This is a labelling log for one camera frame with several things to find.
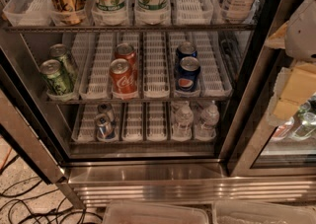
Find right water bottle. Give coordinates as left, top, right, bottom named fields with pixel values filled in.
left=196, top=104, right=220, bottom=141

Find middle wire shelf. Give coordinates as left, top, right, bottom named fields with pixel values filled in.
left=45, top=97, right=230, bottom=105

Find front Pepsi can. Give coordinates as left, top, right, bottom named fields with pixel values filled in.
left=176, top=56, right=200, bottom=92

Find rear green soda can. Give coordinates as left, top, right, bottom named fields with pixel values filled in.
left=49, top=43, right=78, bottom=83

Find open fridge door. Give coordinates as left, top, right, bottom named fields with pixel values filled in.
left=0, top=51, right=64, bottom=184

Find front Coca-Cola can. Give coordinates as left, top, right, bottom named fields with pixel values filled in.
left=110, top=58, right=136, bottom=94

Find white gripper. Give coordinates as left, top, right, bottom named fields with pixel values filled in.
left=265, top=0, right=316, bottom=126

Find rear Red Bull can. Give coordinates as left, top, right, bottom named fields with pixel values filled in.
left=98, top=103, right=115, bottom=123

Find rear red soda can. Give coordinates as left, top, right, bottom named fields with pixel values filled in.
left=115, top=42, right=137, bottom=70

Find green soda can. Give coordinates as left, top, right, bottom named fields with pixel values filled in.
left=49, top=43, right=78, bottom=83
left=39, top=59, right=73, bottom=96

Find black floor cables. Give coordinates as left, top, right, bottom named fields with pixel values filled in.
left=0, top=153, right=104, bottom=224

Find right clear plastic bin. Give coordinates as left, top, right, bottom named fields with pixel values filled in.
left=212, top=200, right=316, bottom=224

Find front green soda can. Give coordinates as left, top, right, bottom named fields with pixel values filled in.
left=39, top=59, right=73, bottom=96

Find front Red Bull can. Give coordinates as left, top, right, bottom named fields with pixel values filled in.
left=95, top=113, right=115, bottom=141

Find rear Pepsi can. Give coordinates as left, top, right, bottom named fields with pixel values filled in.
left=176, top=41, right=198, bottom=60

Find clear plastic bin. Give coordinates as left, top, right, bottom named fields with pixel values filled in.
left=212, top=200, right=316, bottom=224
left=102, top=201, right=209, bottom=224

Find left clear plastic bin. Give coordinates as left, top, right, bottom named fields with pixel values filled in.
left=102, top=201, right=209, bottom=224

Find pepsi can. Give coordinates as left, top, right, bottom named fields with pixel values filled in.
left=176, top=56, right=200, bottom=92
left=176, top=41, right=198, bottom=60

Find stainless steel fridge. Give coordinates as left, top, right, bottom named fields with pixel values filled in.
left=1, top=0, right=316, bottom=208

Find water bottle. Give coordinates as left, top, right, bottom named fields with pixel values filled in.
left=196, top=104, right=220, bottom=141
left=173, top=106, right=194, bottom=141

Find wire shelf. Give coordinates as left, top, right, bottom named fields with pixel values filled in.
left=45, top=97, right=230, bottom=105
left=4, top=24, right=256, bottom=34

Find left water bottle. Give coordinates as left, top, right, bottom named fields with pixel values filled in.
left=173, top=106, right=194, bottom=141

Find red bull can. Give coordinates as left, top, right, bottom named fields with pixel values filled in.
left=98, top=103, right=115, bottom=123
left=95, top=113, right=115, bottom=141

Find top wire shelf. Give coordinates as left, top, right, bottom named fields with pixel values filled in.
left=4, top=24, right=256, bottom=34

